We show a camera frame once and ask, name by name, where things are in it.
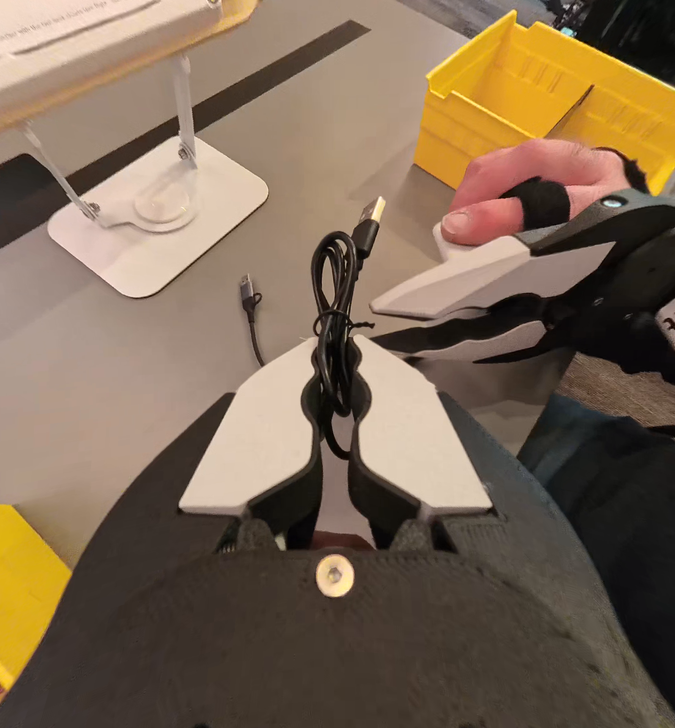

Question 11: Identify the grey usb hub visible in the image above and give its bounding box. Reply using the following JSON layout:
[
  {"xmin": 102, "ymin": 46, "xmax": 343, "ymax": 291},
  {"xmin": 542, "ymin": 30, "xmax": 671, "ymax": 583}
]
[{"xmin": 239, "ymin": 273, "xmax": 266, "ymax": 367}]

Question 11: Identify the white document stand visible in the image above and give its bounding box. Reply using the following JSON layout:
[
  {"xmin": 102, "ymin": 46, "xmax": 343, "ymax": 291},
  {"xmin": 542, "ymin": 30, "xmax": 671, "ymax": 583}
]
[{"xmin": 0, "ymin": 0, "xmax": 270, "ymax": 299}]

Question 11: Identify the person's dark jacket torso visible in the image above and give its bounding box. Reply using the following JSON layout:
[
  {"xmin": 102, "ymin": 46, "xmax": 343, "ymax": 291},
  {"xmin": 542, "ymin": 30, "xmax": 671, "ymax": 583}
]
[{"xmin": 565, "ymin": 432, "xmax": 675, "ymax": 728}]

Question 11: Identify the black usb cable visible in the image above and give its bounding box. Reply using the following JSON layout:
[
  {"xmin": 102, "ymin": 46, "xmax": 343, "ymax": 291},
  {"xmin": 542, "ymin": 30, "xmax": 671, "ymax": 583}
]
[{"xmin": 310, "ymin": 196, "xmax": 386, "ymax": 461}]

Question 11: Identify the yellow plastic bin with divider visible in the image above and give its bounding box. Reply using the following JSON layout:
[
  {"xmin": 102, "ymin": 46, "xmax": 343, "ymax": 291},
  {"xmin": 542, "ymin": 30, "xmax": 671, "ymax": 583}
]
[{"xmin": 414, "ymin": 9, "xmax": 675, "ymax": 197}]

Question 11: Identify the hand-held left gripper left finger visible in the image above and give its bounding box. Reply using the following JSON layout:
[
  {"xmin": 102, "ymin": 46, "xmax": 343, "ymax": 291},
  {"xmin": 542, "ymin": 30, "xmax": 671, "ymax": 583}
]
[{"xmin": 179, "ymin": 338, "xmax": 323, "ymax": 547}]

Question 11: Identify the printed instruction sheet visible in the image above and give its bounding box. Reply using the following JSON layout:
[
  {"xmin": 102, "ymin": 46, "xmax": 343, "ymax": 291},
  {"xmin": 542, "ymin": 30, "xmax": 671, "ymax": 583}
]
[{"xmin": 0, "ymin": 0, "xmax": 162, "ymax": 69}]

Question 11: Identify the person's blue jeans leg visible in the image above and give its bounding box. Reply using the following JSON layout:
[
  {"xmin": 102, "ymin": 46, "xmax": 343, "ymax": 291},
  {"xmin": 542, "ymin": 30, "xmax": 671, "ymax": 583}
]
[{"xmin": 516, "ymin": 392, "xmax": 675, "ymax": 513}]

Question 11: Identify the person's right hand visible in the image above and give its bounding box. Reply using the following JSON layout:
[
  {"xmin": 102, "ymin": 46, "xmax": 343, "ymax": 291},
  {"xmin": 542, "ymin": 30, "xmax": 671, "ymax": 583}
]
[{"xmin": 441, "ymin": 139, "xmax": 631, "ymax": 246}]

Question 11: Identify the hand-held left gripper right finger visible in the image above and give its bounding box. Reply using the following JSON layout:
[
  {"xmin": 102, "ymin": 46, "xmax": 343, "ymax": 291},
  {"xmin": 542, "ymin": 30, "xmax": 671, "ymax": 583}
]
[{"xmin": 349, "ymin": 334, "xmax": 494, "ymax": 547}]

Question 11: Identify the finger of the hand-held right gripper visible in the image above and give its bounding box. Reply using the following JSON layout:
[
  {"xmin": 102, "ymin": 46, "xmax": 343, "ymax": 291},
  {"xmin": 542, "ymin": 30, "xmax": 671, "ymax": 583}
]
[
  {"xmin": 371, "ymin": 321, "xmax": 549, "ymax": 363},
  {"xmin": 370, "ymin": 221, "xmax": 617, "ymax": 320}
]

